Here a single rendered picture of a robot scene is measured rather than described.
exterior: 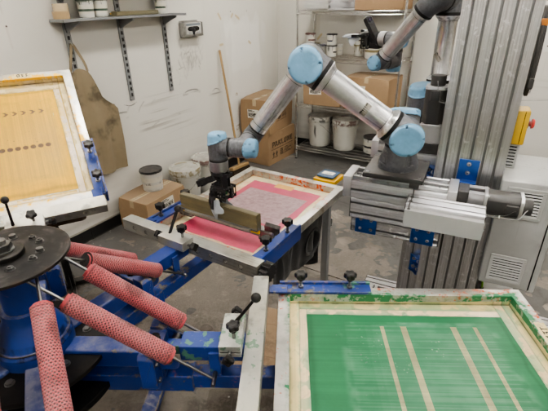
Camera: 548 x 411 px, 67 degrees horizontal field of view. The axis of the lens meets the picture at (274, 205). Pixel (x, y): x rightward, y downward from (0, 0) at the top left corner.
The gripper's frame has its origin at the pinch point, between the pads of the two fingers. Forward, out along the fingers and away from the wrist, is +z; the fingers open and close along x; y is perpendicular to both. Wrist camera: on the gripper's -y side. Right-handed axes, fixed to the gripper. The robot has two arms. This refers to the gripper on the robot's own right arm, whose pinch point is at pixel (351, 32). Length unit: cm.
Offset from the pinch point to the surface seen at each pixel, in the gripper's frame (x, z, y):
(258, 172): -71, 8, 60
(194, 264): -139, -39, 58
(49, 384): -195, -90, 25
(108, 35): -68, 195, -3
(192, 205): -126, -19, 45
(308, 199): -70, -31, 63
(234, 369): -157, -93, 55
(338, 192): -59, -41, 61
